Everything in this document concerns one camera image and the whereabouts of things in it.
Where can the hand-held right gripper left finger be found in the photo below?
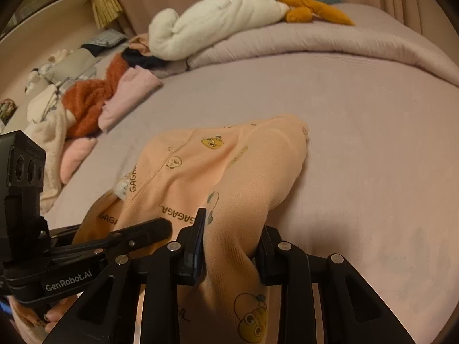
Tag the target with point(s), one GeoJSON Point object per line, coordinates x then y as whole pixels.
{"type": "Point", "coordinates": [197, 243]}

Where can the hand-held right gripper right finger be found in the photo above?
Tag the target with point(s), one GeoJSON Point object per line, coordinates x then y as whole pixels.
{"type": "Point", "coordinates": [269, 261]}

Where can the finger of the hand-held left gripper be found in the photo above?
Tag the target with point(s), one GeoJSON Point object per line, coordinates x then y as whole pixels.
{"type": "Point", "coordinates": [66, 231]}
{"type": "Point", "coordinates": [143, 233]}

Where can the orange printed baby romper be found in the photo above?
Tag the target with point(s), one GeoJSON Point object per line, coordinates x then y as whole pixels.
{"type": "Point", "coordinates": [215, 157]}

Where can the folded striped dark clothes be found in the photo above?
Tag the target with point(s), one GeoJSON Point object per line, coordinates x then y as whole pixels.
{"type": "Point", "coordinates": [107, 39]}

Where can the person's left hand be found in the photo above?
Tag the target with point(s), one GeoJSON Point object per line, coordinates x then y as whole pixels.
{"type": "Point", "coordinates": [59, 311]}

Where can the pink fleece garment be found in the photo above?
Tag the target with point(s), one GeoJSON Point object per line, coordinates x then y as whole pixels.
{"type": "Point", "coordinates": [75, 156]}

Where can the beige fuzzy garment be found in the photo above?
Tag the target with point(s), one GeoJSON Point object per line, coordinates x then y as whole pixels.
{"type": "Point", "coordinates": [53, 139]}

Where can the patterned fabric item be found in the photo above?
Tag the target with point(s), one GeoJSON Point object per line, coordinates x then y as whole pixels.
{"type": "Point", "coordinates": [8, 111]}

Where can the white cloth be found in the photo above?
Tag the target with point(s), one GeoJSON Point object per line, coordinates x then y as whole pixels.
{"type": "Point", "coordinates": [39, 104]}

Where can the rust fuzzy garment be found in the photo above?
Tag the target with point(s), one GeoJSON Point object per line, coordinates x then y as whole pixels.
{"type": "Point", "coordinates": [86, 100]}

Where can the black and white plush toy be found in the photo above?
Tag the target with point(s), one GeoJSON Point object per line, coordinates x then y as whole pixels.
{"type": "Point", "coordinates": [36, 80]}

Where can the folded pink ribbed garment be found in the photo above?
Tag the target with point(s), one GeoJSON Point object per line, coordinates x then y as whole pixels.
{"type": "Point", "coordinates": [132, 89]}

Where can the grey-green pillow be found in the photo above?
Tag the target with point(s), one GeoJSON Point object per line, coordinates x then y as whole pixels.
{"type": "Point", "coordinates": [71, 62]}

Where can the cream plush toy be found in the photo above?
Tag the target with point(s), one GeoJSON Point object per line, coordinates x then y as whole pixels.
{"type": "Point", "coordinates": [57, 57]}

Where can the dark navy garment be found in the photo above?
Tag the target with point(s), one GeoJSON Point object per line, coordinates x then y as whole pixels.
{"type": "Point", "coordinates": [143, 61]}

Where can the peach cloth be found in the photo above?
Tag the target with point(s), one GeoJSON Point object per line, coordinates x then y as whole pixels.
{"type": "Point", "coordinates": [141, 44]}

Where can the lilac quilt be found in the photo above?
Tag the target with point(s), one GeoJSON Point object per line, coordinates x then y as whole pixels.
{"type": "Point", "coordinates": [322, 43]}

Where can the white goose plush toy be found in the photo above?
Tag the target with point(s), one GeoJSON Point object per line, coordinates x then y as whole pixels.
{"type": "Point", "coordinates": [222, 18]}

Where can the yellow fringed curtain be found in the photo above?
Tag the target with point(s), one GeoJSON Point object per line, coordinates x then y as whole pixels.
{"type": "Point", "coordinates": [105, 7]}

